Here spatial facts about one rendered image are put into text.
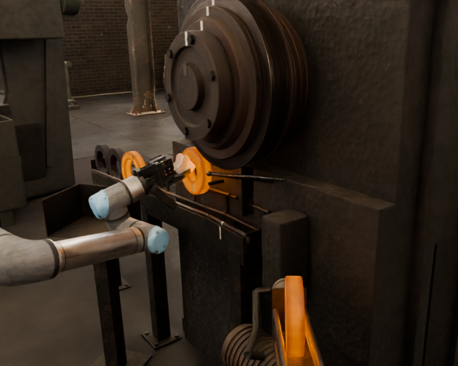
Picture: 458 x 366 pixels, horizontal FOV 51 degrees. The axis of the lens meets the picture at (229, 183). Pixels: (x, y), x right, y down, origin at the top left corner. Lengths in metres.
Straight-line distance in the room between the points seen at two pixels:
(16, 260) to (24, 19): 2.80
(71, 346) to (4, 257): 1.12
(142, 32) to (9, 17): 4.77
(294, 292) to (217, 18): 0.70
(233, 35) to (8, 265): 0.74
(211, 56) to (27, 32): 2.73
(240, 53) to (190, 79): 0.16
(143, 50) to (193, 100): 7.12
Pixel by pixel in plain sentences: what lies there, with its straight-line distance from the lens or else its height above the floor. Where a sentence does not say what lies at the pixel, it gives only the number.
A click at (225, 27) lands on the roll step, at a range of 1.21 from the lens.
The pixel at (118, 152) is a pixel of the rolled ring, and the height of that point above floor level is 0.77.
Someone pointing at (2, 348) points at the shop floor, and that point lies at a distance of 2.35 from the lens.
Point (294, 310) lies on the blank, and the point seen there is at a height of 0.75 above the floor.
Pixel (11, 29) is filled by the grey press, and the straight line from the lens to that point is 3.76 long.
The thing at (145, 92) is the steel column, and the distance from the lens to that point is 8.38.
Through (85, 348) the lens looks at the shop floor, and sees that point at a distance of 2.20.
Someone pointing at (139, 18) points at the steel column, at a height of 1.56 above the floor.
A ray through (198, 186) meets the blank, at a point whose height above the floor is 0.78.
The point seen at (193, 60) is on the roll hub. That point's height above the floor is 1.18.
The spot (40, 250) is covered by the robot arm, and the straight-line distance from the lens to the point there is 1.17.
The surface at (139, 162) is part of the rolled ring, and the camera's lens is 1.96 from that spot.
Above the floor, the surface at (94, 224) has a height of 0.60.
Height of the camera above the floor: 1.24
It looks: 17 degrees down
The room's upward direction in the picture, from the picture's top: 2 degrees counter-clockwise
